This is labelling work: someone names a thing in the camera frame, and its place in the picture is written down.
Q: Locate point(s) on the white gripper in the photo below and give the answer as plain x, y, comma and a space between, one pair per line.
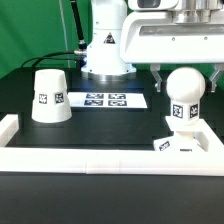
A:
153, 38

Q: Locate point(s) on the white lamp bulb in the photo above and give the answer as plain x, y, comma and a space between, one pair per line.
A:
185, 87

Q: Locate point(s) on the white lamp base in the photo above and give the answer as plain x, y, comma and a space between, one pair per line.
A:
185, 138

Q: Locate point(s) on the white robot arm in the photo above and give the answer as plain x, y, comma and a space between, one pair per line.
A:
104, 61

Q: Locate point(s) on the white lamp shade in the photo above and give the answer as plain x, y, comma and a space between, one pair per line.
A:
50, 103

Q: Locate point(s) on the white marker sheet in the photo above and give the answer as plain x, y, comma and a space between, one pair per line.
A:
107, 100

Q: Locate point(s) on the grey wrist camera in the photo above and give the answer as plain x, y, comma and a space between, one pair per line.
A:
147, 5

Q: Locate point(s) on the white U-shaped frame barrier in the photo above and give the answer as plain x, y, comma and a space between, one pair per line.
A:
102, 161

